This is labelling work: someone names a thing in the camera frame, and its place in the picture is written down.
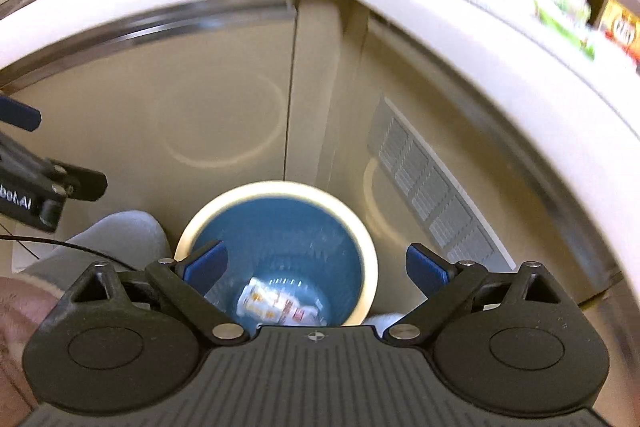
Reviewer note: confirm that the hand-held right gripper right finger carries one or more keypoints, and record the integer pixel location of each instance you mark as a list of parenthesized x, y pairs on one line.
[(425, 272)]

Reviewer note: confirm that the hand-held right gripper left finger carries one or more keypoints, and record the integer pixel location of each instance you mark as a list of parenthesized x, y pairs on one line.
[(207, 264)]

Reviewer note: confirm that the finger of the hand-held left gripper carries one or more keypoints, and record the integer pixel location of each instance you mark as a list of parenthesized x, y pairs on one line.
[(22, 117), (85, 186)]

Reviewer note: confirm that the white printed wrapper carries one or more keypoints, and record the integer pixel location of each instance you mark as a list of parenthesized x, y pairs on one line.
[(260, 299)]

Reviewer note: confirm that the blue bin with cream rim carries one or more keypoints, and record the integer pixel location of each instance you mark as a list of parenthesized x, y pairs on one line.
[(300, 237)]

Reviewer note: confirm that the light blue towel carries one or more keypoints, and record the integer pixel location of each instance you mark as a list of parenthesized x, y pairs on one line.
[(115, 242)]

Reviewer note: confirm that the grey metal vent grille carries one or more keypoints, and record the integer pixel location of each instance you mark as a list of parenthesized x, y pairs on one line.
[(425, 177)]

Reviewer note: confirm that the beige vented cabinet door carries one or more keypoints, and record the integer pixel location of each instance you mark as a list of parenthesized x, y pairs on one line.
[(500, 147)]

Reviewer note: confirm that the green packet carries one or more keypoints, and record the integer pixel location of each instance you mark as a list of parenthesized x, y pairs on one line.
[(565, 27)]

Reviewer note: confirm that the yellow box with red print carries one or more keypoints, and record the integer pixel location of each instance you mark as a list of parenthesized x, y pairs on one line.
[(622, 32)]

